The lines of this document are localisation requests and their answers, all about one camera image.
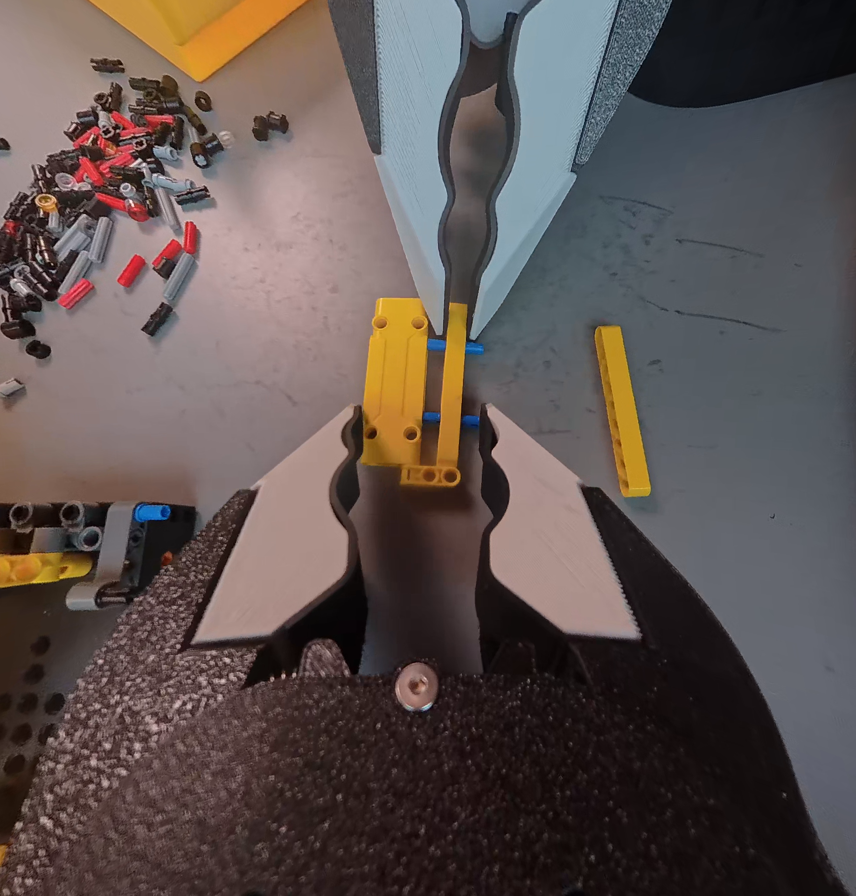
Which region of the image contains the yellow lego panel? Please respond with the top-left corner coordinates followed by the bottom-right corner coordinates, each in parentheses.
top-left (361, 297), bottom-right (429, 467)

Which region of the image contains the pile of small lego pins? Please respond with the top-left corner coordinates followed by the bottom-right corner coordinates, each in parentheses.
top-left (0, 56), bottom-right (293, 401)

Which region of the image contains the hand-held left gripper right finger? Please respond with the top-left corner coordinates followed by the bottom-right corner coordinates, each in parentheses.
top-left (477, 405), bottom-right (643, 676)

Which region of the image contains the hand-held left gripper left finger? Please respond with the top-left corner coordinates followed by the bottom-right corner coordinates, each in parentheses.
top-left (188, 405), bottom-right (366, 676)

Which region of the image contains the black and yellow lego model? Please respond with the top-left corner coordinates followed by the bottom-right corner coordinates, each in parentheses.
top-left (0, 500), bottom-right (199, 876)

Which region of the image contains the yellow plastic bin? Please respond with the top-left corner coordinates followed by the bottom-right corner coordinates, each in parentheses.
top-left (87, 0), bottom-right (311, 82)

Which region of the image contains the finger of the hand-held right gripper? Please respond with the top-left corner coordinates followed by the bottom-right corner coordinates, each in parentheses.
top-left (375, 0), bottom-right (465, 334)
top-left (471, 0), bottom-right (619, 337)

